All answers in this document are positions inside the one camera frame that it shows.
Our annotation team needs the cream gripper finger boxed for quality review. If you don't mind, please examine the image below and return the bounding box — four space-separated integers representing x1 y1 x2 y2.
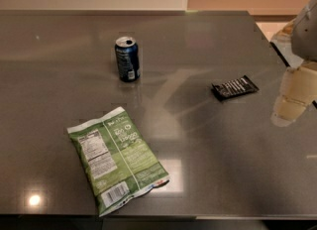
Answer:
271 62 317 127
270 21 303 68

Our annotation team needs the black rxbar chocolate bar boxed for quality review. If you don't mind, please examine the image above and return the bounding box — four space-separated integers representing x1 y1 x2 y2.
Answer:
211 75 259 101

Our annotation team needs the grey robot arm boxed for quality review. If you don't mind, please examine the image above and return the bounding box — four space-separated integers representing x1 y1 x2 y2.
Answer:
271 0 317 127

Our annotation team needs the blue soda can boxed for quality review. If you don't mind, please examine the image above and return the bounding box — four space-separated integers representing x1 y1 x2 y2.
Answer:
115 36 140 82

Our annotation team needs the green chip bag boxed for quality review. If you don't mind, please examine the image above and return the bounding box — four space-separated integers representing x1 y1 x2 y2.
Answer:
67 107 169 216

